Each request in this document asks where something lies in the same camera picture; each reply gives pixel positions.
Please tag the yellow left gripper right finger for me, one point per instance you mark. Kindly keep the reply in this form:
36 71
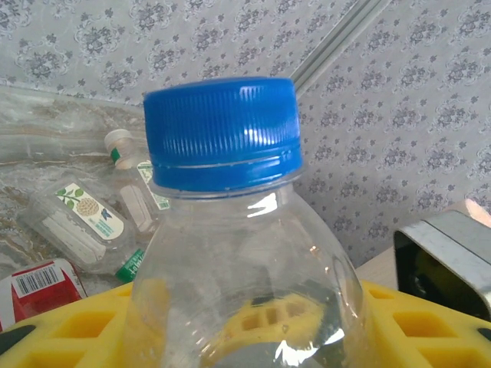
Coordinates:
422 345

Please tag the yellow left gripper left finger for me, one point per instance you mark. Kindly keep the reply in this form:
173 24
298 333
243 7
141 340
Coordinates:
57 349

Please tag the blue label soda bottle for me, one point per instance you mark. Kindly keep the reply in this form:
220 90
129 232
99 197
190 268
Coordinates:
222 126

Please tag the red yellow label bottle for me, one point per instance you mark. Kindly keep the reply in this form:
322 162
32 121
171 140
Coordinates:
46 299

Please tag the clear bottle green neck band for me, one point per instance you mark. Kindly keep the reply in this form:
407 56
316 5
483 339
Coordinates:
76 218

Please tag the clear bottle beige cap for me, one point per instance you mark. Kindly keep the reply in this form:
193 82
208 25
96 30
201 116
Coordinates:
119 145

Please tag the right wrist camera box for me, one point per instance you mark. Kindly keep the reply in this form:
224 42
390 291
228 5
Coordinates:
452 237

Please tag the aluminium frame post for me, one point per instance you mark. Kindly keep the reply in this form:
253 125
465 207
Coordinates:
339 40

